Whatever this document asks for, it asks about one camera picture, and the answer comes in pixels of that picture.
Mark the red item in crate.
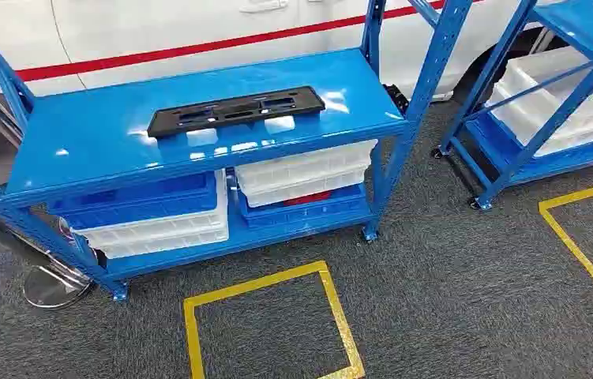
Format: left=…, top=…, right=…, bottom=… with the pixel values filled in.
left=283, top=190, right=335, bottom=207

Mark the white car with red stripe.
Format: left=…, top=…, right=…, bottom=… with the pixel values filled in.
left=0, top=0, right=559, bottom=101

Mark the blue plastic crate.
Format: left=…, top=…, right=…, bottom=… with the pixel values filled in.
left=47, top=171, right=219, bottom=231
left=237, top=182, right=370, bottom=230

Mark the white plastic crate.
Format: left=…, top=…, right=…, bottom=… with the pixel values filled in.
left=243, top=168, right=370, bottom=208
left=486, top=46, right=593, bottom=158
left=234, top=139, right=379, bottom=194
left=73, top=170, right=230, bottom=260

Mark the blue metal shelf rack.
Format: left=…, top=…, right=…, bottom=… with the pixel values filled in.
left=432, top=0, right=593, bottom=212
left=0, top=0, right=475, bottom=303

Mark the chrome stanchion with round base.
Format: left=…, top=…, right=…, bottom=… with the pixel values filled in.
left=0, top=190, right=93, bottom=310

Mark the black plastic plate bracket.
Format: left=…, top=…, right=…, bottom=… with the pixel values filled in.
left=147, top=85, right=327, bottom=141

